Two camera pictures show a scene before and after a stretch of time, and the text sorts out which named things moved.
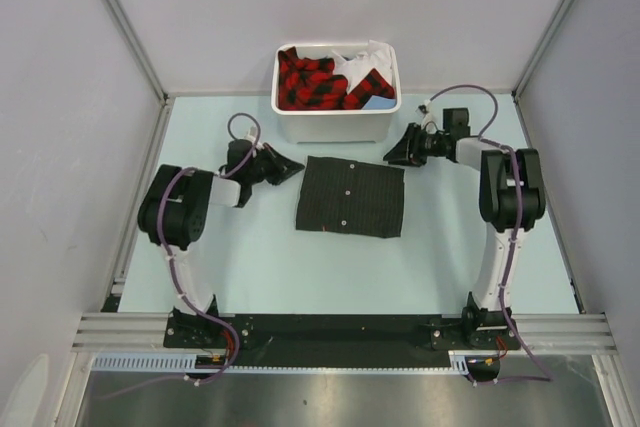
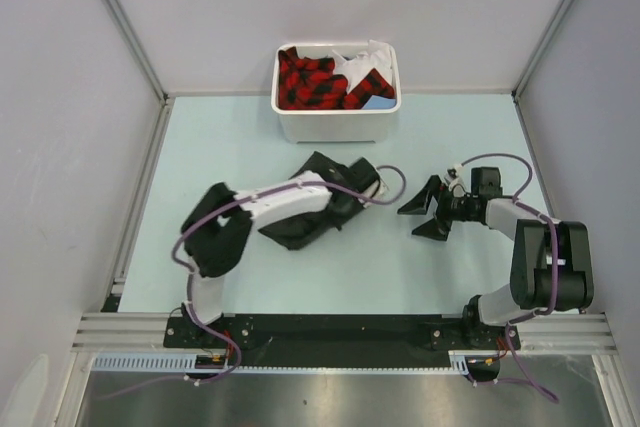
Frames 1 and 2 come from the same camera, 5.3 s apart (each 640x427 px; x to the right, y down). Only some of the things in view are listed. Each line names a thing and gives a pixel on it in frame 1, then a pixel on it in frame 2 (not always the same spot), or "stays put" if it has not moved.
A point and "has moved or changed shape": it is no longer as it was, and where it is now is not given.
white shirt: [356, 68] stays put
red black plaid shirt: [306, 83] stays put
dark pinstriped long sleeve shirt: [347, 196] has moved or changed shape
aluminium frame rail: [102, 331] stays put
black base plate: [341, 331] stays put
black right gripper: [408, 150] → [419, 204]
